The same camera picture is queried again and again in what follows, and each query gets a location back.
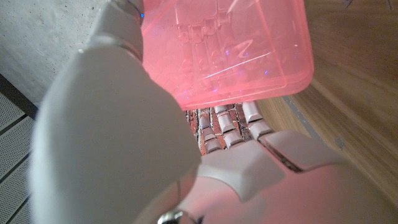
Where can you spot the red brick print backdrop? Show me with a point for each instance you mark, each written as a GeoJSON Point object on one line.
{"type": "Point", "coordinates": [192, 121]}

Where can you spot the translucent pink plastic pencil case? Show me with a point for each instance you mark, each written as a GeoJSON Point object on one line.
{"type": "Point", "coordinates": [233, 46]}

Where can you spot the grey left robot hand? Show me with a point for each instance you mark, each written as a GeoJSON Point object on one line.
{"type": "Point", "coordinates": [109, 140]}

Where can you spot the grey perforated panel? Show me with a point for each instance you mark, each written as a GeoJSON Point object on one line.
{"type": "Point", "coordinates": [15, 155]}

